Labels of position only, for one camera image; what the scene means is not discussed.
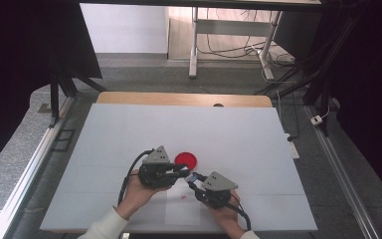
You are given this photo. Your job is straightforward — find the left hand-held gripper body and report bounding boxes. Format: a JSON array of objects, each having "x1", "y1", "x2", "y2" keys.
[{"x1": 136, "y1": 144, "x2": 181, "y2": 190}]

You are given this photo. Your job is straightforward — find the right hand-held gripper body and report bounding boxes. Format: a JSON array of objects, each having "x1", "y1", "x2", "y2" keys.
[{"x1": 194, "y1": 170, "x2": 240, "y2": 210}]

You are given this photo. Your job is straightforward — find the round red ink pad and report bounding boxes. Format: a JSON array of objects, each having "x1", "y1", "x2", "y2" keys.
[{"x1": 173, "y1": 151, "x2": 199, "y2": 169}]

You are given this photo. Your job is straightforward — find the white paper sheet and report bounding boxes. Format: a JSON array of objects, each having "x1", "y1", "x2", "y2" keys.
[{"x1": 164, "y1": 176, "x2": 203, "y2": 227}]

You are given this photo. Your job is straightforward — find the person's right hand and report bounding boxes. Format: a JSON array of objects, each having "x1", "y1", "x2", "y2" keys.
[{"x1": 208, "y1": 189, "x2": 247, "y2": 239}]

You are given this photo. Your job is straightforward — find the person's left hand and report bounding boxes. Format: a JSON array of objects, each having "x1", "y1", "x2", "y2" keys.
[{"x1": 114, "y1": 168, "x2": 174, "y2": 221}]

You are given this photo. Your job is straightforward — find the white table cover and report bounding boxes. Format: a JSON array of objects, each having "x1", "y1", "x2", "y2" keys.
[{"x1": 39, "y1": 103, "x2": 318, "y2": 233}]

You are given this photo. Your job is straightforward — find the white power strip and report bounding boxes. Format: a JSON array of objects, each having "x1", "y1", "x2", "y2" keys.
[{"x1": 285, "y1": 132, "x2": 300, "y2": 160}]

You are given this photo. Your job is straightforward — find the black metal stand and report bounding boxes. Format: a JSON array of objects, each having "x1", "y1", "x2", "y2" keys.
[
  {"x1": 47, "y1": 56, "x2": 107, "y2": 129},
  {"x1": 254, "y1": 13, "x2": 337, "y2": 137}
]

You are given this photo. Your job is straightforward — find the black curtain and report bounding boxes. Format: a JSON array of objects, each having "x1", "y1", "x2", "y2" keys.
[
  {"x1": 0, "y1": 0, "x2": 102, "y2": 178},
  {"x1": 306, "y1": 0, "x2": 382, "y2": 203}
]

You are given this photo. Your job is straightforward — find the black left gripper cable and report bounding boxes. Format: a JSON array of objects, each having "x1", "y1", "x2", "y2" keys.
[{"x1": 116, "y1": 148, "x2": 155, "y2": 207}]

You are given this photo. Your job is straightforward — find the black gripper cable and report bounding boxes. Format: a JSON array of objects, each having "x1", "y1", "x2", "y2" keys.
[
  {"x1": 116, "y1": 148, "x2": 155, "y2": 207},
  {"x1": 224, "y1": 193, "x2": 253, "y2": 232}
]

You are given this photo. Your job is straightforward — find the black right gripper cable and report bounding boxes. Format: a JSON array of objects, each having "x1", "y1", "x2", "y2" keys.
[{"x1": 224, "y1": 193, "x2": 253, "y2": 232}]

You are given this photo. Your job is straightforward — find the black rectangular floor frame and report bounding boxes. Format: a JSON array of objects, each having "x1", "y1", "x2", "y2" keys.
[{"x1": 51, "y1": 128, "x2": 77, "y2": 153}]

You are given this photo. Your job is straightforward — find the aluminium floor rail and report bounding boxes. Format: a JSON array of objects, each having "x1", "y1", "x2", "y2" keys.
[
  {"x1": 303, "y1": 105, "x2": 381, "y2": 239},
  {"x1": 0, "y1": 96, "x2": 77, "y2": 239}
]

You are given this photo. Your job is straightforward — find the tangle of black floor cables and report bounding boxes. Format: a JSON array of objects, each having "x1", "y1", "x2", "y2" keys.
[{"x1": 197, "y1": 8, "x2": 296, "y2": 69}]

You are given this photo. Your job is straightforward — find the white metal desk frame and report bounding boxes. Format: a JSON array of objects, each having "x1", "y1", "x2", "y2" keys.
[{"x1": 188, "y1": 6, "x2": 285, "y2": 81}]

